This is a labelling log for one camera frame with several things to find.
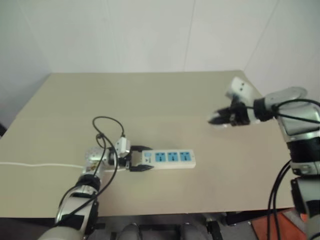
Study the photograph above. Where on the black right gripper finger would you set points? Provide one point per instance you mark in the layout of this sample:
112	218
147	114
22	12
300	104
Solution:
220	120
222	110

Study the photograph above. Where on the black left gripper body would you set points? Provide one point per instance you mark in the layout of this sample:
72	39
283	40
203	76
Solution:
125	162

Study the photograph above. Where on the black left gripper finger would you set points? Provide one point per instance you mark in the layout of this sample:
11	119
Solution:
141	148
141	168

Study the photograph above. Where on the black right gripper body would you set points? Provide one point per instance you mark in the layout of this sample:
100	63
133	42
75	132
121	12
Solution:
239	115

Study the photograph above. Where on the white power strip blue sockets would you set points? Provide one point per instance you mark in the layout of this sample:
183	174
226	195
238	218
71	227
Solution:
172	158

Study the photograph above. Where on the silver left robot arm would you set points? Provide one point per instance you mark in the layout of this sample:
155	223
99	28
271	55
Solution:
93	160

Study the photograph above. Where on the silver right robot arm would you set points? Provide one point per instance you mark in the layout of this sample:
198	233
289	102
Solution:
300	125

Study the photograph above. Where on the grey rounded shape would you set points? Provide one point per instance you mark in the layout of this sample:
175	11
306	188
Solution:
128	233

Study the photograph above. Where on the orange object under table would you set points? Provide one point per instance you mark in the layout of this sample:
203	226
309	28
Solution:
277	226

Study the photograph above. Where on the black object at table side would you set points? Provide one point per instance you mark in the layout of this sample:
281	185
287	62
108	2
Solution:
2	130

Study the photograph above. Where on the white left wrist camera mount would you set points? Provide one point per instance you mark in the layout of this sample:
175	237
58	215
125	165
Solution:
122	146

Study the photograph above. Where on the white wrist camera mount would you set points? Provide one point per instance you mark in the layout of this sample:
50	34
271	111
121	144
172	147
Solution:
241	87
122	146

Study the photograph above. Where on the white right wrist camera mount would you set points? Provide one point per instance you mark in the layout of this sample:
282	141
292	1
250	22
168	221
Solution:
241	87

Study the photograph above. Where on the black table frame bracket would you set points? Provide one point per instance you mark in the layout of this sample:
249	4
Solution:
236	218

